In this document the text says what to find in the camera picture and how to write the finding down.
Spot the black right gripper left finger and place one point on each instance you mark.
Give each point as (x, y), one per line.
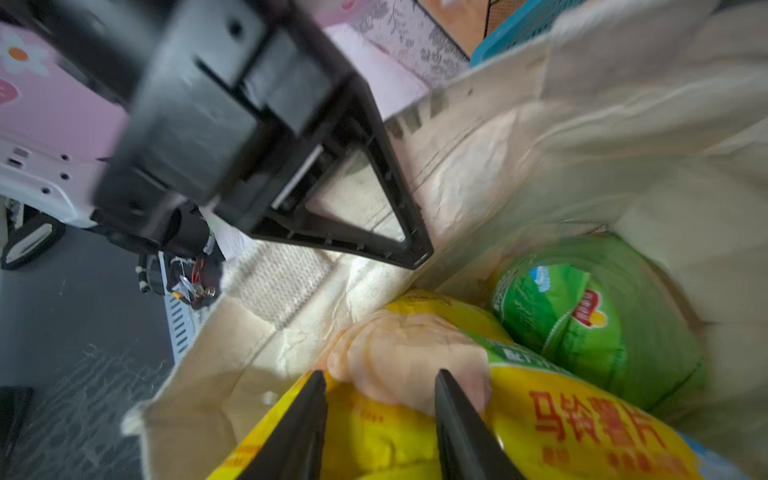
(294, 449)

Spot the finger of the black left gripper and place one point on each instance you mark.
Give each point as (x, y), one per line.
(350, 124)

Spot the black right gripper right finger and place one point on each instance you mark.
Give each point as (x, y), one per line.
(467, 449)

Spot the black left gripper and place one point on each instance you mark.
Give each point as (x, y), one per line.
(245, 106)

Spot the yellow chips bag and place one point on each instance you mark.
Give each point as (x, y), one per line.
(429, 387)

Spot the green chips bag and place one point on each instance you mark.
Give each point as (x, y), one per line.
(597, 308)

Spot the beige canvas tote bag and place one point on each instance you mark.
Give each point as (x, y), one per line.
(645, 117)

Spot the white plastic bag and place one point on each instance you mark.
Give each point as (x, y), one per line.
(393, 86)

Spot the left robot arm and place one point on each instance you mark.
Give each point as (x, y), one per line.
(106, 45)

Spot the teal plastic basket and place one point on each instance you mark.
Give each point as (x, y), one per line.
(511, 23)

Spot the metal base rail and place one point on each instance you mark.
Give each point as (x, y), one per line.
(188, 287)

